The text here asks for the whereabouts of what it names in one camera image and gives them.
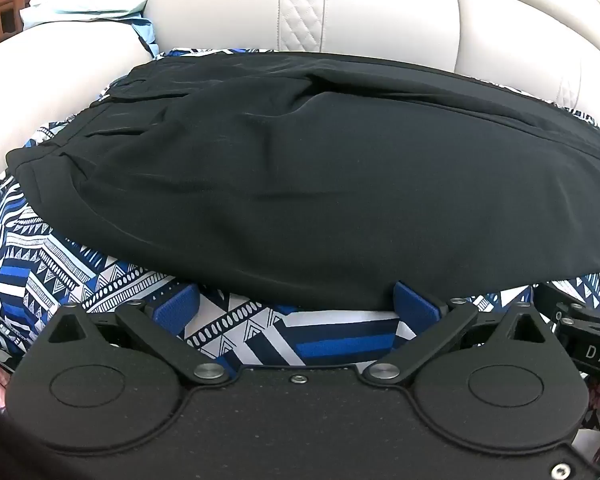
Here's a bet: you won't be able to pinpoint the blue white patterned blanket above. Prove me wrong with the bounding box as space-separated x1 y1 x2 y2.
0 46 600 368

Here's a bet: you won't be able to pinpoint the cream leather sofa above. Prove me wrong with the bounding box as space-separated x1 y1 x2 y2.
0 0 600 213

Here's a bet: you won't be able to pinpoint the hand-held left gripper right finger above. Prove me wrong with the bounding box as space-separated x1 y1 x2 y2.
362 280 554 386

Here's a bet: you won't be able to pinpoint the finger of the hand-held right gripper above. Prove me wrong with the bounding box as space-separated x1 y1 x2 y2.
532 283 588 323

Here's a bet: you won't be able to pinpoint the black pants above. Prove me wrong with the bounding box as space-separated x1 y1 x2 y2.
6 51 600 314

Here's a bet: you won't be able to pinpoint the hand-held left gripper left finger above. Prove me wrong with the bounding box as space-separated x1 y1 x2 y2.
45 282 237 386

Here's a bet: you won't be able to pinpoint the light blue cloth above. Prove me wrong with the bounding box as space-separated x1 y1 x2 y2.
21 0 158 57

